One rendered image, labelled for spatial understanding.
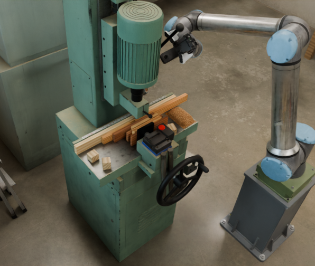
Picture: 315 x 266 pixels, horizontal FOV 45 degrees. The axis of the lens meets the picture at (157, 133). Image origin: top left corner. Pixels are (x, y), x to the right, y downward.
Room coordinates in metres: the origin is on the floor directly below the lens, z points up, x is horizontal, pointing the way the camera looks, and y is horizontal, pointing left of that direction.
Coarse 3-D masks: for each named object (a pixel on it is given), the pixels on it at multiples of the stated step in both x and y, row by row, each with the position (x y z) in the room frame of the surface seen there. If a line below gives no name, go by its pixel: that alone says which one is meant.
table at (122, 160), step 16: (192, 128) 1.38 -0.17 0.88; (112, 144) 1.19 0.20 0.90; (128, 144) 1.20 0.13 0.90; (80, 160) 1.08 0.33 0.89; (96, 160) 1.08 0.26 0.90; (112, 160) 1.09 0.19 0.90; (128, 160) 1.10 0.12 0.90; (176, 160) 1.17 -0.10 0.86; (96, 176) 1.00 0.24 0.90; (112, 176) 1.03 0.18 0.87
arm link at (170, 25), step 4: (172, 20) 1.68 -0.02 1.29; (176, 20) 1.69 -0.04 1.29; (180, 20) 1.71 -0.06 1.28; (184, 20) 1.72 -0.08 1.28; (188, 20) 1.73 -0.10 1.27; (168, 24) 1.67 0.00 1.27; (172, 24) 1.67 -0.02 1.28; (176, 24) 1.67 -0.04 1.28; (184, 24) 1.69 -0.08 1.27; (188, 24) 1.71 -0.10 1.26; (164, 28) 1.68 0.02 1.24; (168, 28) 1.66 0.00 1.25; (172, 28) 1.65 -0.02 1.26; (184, 28) 1.66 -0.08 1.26; (188, 28) 1.69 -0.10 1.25; (180, 32) 1.64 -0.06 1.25; (184, 32) 1.64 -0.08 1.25; (188, 32) 1.65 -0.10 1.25; (180, 36) 1.63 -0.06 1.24
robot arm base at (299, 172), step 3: (300, 165) 1.34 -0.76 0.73; (303, 165) 1.35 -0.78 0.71; (300, 168) 1.33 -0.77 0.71; (303, 168) 1.35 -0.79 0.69; (297, 171) 1.32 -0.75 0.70; (300, 171) 1.33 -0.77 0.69; (303, 171) 1.34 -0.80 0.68; (294, 174) 1.31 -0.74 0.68; (297, 174) 1.32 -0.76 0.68; (300, 174) 1.32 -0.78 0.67; (291, 177) 1.31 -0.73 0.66; (294, 177) 1.31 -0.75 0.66; (297, 177) 1.32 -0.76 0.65
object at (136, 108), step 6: (126, 90) 1.38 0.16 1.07; (120, 96) 1.36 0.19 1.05; (126, 96) 1.34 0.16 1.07; (120, 102) 1.36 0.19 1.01; (126, 102) 1.32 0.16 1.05; (132, 102) 1.30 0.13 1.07; (138, 102) 1.31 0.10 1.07; (144, 102) 1.31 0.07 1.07; (126, 108) 1.32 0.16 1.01; (132, 108) 1.29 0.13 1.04; (138, 108) 1.27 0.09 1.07; (144, 108) 1.30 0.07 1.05; (132, 114) 1.29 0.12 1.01; (138, 114) 1.27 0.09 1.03; (144, 114) 1.30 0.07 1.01
